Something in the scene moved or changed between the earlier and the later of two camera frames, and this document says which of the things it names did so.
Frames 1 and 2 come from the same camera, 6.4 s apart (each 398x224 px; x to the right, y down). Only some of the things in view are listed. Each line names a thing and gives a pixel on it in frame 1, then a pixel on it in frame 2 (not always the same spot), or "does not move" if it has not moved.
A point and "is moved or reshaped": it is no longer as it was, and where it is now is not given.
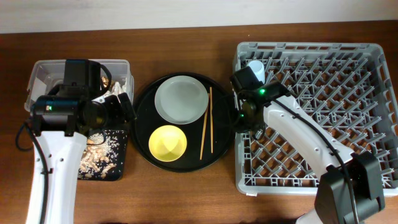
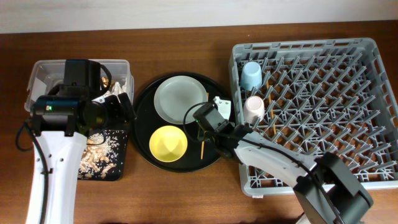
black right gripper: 240,126 to 201,131
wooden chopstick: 211,120 is moved or reshaped
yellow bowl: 167,143 does not move
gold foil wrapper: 105,81 does not move
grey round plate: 181,99 does not move
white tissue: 117,88 does not move
